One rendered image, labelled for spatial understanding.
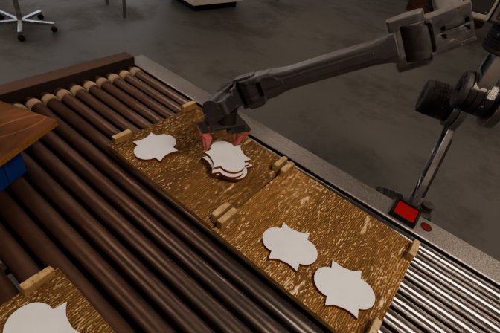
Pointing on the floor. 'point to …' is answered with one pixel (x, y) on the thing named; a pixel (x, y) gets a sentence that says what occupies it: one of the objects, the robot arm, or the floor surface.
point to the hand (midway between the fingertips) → (221, 145)
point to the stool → (18, 1)
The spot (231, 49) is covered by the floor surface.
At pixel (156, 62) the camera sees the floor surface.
